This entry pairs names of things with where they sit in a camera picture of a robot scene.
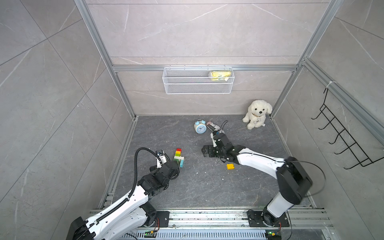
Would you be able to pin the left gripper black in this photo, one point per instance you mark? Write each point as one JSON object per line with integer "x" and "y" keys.
{"x": 177, "y": 169}

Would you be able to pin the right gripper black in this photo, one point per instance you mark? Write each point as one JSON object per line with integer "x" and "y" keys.
{"x": 210, "y": 148}

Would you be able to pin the cream long lego brick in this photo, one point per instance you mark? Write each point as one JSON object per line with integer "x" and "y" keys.
{"x": 181, "y": 159}

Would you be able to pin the orange yellow lego brick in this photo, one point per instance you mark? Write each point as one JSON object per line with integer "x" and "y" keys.
{"x": 230, "y": 166}

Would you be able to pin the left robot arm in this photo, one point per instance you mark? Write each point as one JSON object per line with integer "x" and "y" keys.
{"x": 133, "y": 210}

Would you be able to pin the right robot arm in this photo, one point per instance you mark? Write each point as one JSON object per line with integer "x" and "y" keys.
{"x": 293, "y": 180}

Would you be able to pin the blue alarm clock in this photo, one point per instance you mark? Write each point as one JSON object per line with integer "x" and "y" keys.
{"x": 200, "y": 126}

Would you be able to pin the white plush dog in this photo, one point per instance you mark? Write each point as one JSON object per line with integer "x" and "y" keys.
{"x": 256, "y": 115}

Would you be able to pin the yellow sponge in basket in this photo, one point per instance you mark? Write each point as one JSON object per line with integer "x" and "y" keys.
{"x": 220, "y": 75}

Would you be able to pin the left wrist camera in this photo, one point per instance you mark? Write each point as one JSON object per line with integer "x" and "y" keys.
{"x": 162, "y": 159}

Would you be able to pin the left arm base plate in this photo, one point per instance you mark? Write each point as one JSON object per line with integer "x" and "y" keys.
{"x": 160, "y": 219}

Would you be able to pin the aluminium mounting rail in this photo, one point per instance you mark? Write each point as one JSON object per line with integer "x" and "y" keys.
{"x": 299, "y": 218}

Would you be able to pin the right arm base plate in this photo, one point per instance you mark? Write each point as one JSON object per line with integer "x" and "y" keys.
{"x": 264, "y": 219}

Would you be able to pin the white wire mesh basket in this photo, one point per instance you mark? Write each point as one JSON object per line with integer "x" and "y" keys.
{"x": 195, "y": 80}

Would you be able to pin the black wire hook rack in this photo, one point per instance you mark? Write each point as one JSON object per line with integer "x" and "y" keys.
{"x": 359, "y": 156}

